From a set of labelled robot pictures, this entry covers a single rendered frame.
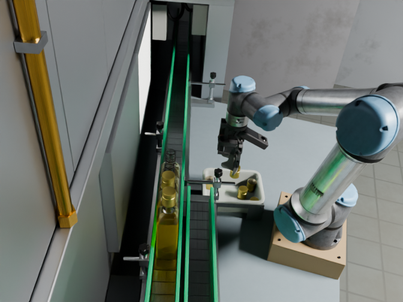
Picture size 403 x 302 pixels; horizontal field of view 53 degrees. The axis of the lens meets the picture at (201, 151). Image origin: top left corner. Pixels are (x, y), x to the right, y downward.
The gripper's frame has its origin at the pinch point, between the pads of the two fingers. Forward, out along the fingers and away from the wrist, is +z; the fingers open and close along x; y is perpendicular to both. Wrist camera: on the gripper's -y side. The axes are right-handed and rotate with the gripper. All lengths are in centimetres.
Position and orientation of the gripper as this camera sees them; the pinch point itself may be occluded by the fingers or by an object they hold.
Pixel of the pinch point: (235, 168)
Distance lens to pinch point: 144.0
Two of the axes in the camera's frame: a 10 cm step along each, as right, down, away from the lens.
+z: -0.7, 7.7, 6.3
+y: -10.0, -0.9, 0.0
